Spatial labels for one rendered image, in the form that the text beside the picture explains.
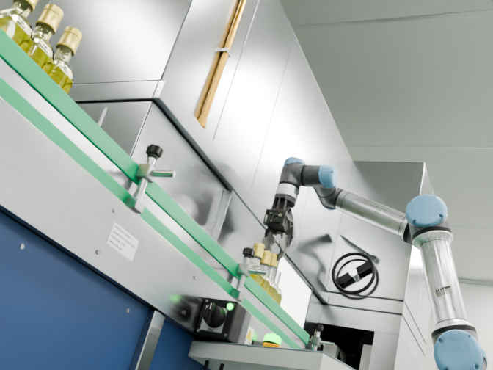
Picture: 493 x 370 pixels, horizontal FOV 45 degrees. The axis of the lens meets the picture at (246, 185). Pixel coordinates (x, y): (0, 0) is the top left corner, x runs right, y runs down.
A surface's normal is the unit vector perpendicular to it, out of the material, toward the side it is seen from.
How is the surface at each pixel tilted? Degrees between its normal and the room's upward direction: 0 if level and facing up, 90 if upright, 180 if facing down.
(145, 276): 90
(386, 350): 90
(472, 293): 90
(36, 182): 90
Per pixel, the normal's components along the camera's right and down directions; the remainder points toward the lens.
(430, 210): -0.36, -0.61
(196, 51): 0.89, 0.04
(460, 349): -0.35, -0.39
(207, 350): -0.63, -0.48
